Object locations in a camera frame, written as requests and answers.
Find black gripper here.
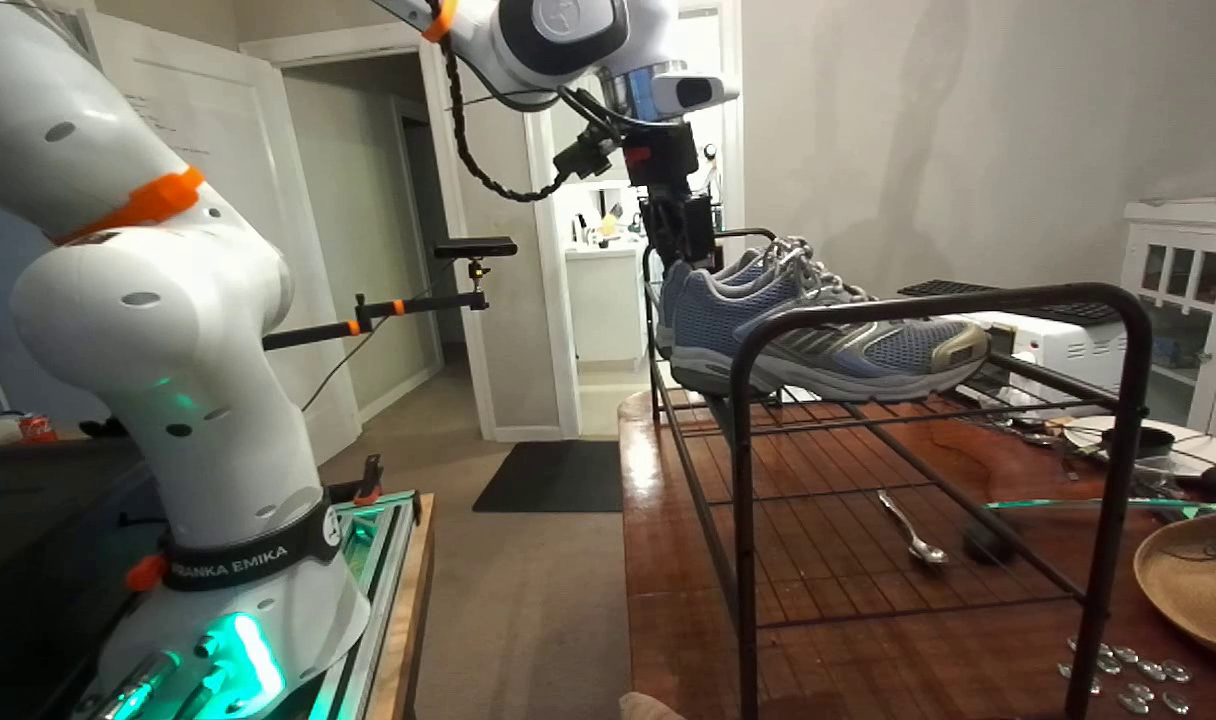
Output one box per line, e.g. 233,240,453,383
622,120,730,270

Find blue grey sneaker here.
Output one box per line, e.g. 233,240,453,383
703,234,882,306
658,254,998,408

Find black metal shoe rack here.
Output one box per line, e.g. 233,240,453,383
640,225,1161,720

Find black floor mat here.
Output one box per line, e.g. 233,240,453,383
470,435,627,519

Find white panel door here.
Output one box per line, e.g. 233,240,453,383
93,10,370,463

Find silver metal spoon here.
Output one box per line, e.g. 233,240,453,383
877,488,957,577

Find wooden workbench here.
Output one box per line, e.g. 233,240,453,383
364,492,442,720

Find white glass door cabinet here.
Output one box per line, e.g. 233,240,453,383
1117,192,1216,447

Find clear glass pebbles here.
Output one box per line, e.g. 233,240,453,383
1051,637,1200,720

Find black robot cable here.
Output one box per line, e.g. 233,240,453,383
442,35,614,208

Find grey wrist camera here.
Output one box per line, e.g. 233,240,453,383
651,69,748,120

